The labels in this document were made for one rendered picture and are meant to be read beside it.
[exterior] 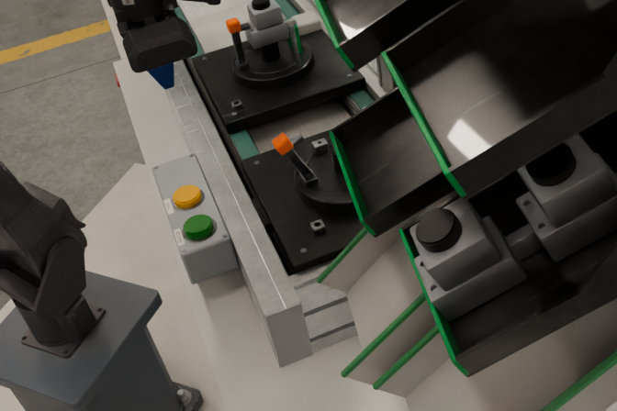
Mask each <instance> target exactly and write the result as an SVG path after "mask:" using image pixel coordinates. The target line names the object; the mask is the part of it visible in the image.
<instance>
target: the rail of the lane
mask: <svg viewBox="0 0 617 411"><path fill-rule="evenodd" d="M164 91H165V93H166V95H167V98H168V100H169V102H170V105H171V107H172V109H173V111H174V115H175V117H176V120H177V122H178V124H179V127H180V129H181V131H182V133H183V135H184V138H185V142H186V144H187V147H188V148H189V150H190V153H191V154H195V155H196V156H197V159H198V161H199V163H200V166H201V168H202V171H203V173H204V174H205V177H206V179H207V181H208V185H209V187H210V190H211V192H212V194H213V196H214V198H215V200H216V203H217V205H218V208H219V211H220V213H221V215H222V217H223V220H224V222H225V224H226V227H227V229H228V231H229V233H230V237H231V240H232V243H233V246H234V249H235V252H236V255H237V258H238V262H239V264H240V267H239V270H240V273H241V276H242V279H243V281H244V283H245V285H246V287H247V290H248V292H249V295H250V297H251V299H252V302H253V305H254V307H255V309H256V312H257V314H258V317H259V318H260V320H261V323H262V325H263V328H264V331H265V334H266V336H267V338H268V340H269V343H270V345H271V347H272V350H273V352H274V355H275V357H276V360H277V362H278V365H279V367H280V368H282V367H284V366H287V365H288V364H291V363H293V362H296V361H300V360H302V359H305V358H307V357H309V356H311V355H313V351H312V348H311V344H310V340H309V333H308V329H307V325H306V321H305V317H304V313H303V309H302V305H301V303H300V300H299V298H298V296H297V293H296V291H295V289H294V287H293V285H292V283H291V282H290V280H289V278H288V276H287V274H286V271H285V268H284V266H283V264H282V262H281V261H280V259H279V257H278V255H277V253H276V251H275V248H274V246H273V244H272V242H271V240H270V239H269V237H268V235H267V234H269V233H272V232H273V227H272V223H271V221H270V219H269V217H268V215H267V214H266V212H265V210H264V207H263V205H262V203H261V201H260V199H259V198H258V197H255V198H254V199H253V200H252V201H251V199H250V197H249V195H248V193H247V191H246V189H245V187H244V185H243V183H242V181H241V178H240V176H239V175H238V173H237V171H236V169H235V167H234V165H233V163H232V161H231V159H230V155H229V154H228V152H227V150H226V148H225V146H224V144H223V142H222V140H221V138H220V136H219V133H218V132H217V130H216V128H215V126H214V124H213V121H212V119H211V117H210V115H209V113H208V111H207V109H206V107H205V105H204V103H203V101H202V99H201V97H200V95H199V93H198V91H197V89H196V87H195V84H194V82H193V80H192V78H191V76H190V74H189V72H188V70H187V68H186V67H185V64H184V62H183V60H180V61H176V62H174V87H172V88H169V89H164Z"/></svg>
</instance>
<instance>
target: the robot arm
mask: <svg viewBox="0 0 617 411"><path fill-rule="evenodd" d="M183 1H192V2H203V3H208V4H209V5H212V6H217V5H219V4H220V1H221V0H183ZM107 2H108V4H109V6H110V7H112V8H113V11H114V14H115V16H116V19H117V27H118V31H119V34H120V36H121V37H122V38H123V40H122V44H123V47H124V50H125V52H126V54H127V57H128V60H129V65H130V67H131V70H132V71H134V72H145V71H147V72H148V73H149V74H150V75H151V76H152V77H153V78H154V79H155V80H156V81H157V83H158V84H159V85H160V86H161V87H162V88H163V89H169V88H172V87H174V62H176V61H180V60H183V59H186V58H190V57H193V56H195V55H196V53H197V46H196V40H195V37H194V35H193V33H192V31H191V29H190V27H189V26H188V25H187V23H186V22H184V20H183V19H181V18H179V17H177V14H176V13H175V12H174V8H177V7H178V4H177V1H176V0H107ZM85 226H86V224H85V223H83V222H81V221H79V220H77V219H76V218H75V217H74V215H73V213H72V211H71V209H70V207H69V206H68V205H67V203H66V202H65V201H64V200H63V198H61V197H59V196H57V195H55V194H52V193H50V192H48V191H46V190H44V189H42V188H40V187H38V186H36V185H35V184H33V183H29V182H27V181H25V182H24V183H23V184H21V183H20V182H19V181H18V180H17V178H16V177H15V176H14V175H13V174H12V172H10V171H9V170H8V169H7V168H6V166H5V165H4V164H3V163H2V162H1V160H0V290H2V291H3V292H5V293H6V294H8V295H9V296H10V298H11V299H12V301H13V303H14V304H15V306H16V307H17V310H18V311H19V313H20V314H21V316H22V317H23V318H24V320H25V321H26V323H27V325H28V327H29V329H28V330H27V331H26V332H25V333H24V335H23V336H22V337H21V338H20V342H21V343H22V344H23V345H26V346H29V347H31V348H34V349H36V350H41V351H44V352H47V353H49V354H52V355H55V356H58V357H61V358H64V359H69V358H71V357H72V356H73V354H74V353H75V352H76V350H77V349H78V348H79V347H80V345H81V344H82V343H83V342H84V340H85V339H86V337H87V336H88V335H89V334H90V332H91V331H92V330H93V329H94V327H95V326H96V324H97V323H98V322H99V321H100V319H101V318H102V317H103V316H104V314H105V313H106V310H105V308H104V307H102V306H100V305H94V304H91V303H88V302H87V301H86V299H85V297H84V296H83V294H82V293H81V292H82V291H83V290H84V289H85V288H86V279H85V266H84V250H85V248H86V247H87V240H86V237H85V235H84V233H83V231H82V230H81V228H84V227H85Z"/></svg>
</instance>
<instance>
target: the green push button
mask: <svg viewBox="0 0 617 411"><path fill-rule="evenodd" d="M183 229H184V232H185V235H186V236H187V237H188V238H189V239H202V238H205V237H206V236H208V235H209V234H210V233H211V232H212V231H213V229H214V224H213V221H212V218H211V217H209V216H207V215H195V216H192V217H190V218H188V219H187V220H186V222H185V223H184V227H183Z"/></svg>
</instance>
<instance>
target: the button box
mask: <svg viewBox="0 0 617 411"><path fill-rule="evenodd" d="M152 173H153V176H154V179H155V182H156V184H157V187H158V190H159V193H160V196H161V199H162V201H163V206H164V209H165V212H166V215H167V217H168V220H169V223H170V226H171V229H172V232H173V234H174V239H175V242H176V245H177V248H178V250H179V253H180V256H181V259H182V262H183V264H184V266H185V270H186V273H187V275H188V278H189V281H190V283H191V284H195V283H200V282H202V281H205V280H207V279H209V278H212V277H215V276H218V275H220V274H223V273H225V272H229V271H232V270H234V269H237V268H239V267H240V264H239V262H238V258H237V255H236V252H235V249H234V246H233V243H232V240H231V237H230V233H229V231H228V229H227V227H226V224H225V222H224V220H223V217H222V215H221V213H220V211H219V208H218V205H217V203H216V200H215V198H214V196H213V194H212V192H211V190H210V187H209V185H208V181H207V179H206V177H205V174H204V173H203V171H202V168H201V166H200V163H199V161H198V159H197V156H196V155H195V154H190V155H188V156H185V157H183V158H180V159H177V160H174V161H169V162H166V163H164V164H161V165H158V166H155V167H153V168H152ZM184 185H195V186H197V187H198V188H199V189H200V192H201V194H202V197H201V200H200V201H199V202H198V203H197V204H196V205H194V206H191V207H188V208H180V207H177V206H176V205H175V204H174V200H173V194H174V192H175V191H176V190H177V189H178V188H180V187H182V186H184ZM195 215H207V216H209V217H211V218H212V221H213V224H214V229H213V231H212V232H211V233H210V234H209V235H208V236H206V237H205V238H202V239H189V238H188V237H187V236H186V235H185V232H184V229H183V227H184V223H185V222H186V220H187V219H188V218H190V217H192V216H195Z"/></svg>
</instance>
